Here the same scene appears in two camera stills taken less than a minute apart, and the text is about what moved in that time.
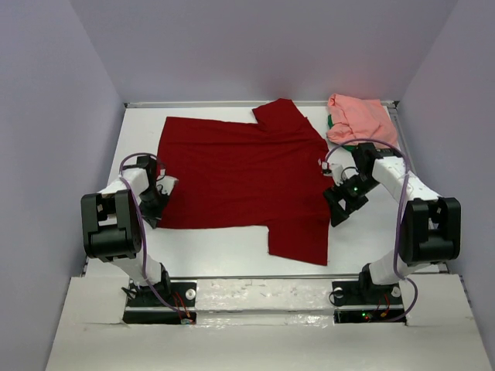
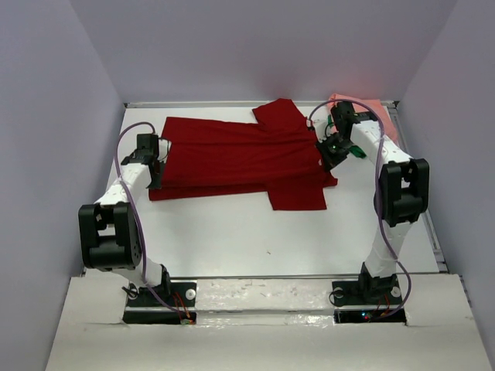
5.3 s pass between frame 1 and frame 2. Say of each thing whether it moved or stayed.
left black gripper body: moved
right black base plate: stayed
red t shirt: moved
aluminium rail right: stayed
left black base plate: stayed
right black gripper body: moved
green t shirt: stayed
